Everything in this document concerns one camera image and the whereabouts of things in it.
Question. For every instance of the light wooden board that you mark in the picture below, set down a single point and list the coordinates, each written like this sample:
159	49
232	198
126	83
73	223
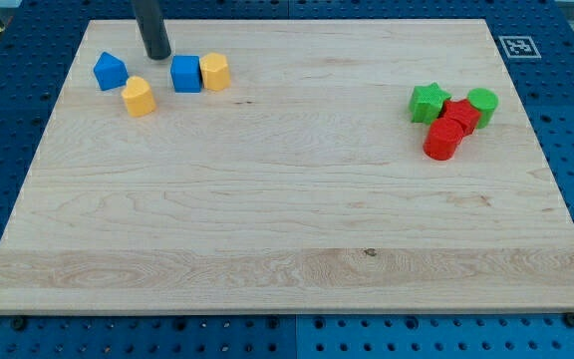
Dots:
301	188

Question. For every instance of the yellow heart block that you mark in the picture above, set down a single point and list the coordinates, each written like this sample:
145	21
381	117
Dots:
138	97

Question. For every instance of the blue cube block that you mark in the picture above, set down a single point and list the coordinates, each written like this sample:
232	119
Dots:
185	74

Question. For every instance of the red cylinder block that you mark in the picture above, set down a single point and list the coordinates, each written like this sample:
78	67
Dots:
443	139

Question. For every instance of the yellow hexagon block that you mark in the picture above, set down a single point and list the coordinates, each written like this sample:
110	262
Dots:
214	71

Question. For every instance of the white fiducial marker tag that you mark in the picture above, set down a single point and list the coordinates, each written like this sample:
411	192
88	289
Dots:
519	47

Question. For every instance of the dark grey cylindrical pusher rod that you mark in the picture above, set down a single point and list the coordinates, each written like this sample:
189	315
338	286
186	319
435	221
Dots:
150	20

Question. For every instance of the red star block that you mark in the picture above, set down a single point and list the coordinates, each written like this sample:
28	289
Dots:
463	112

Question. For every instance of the green star block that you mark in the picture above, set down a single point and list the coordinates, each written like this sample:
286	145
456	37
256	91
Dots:
426	102

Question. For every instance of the green cylinder block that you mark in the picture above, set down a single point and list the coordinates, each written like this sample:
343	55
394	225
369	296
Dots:
486	102

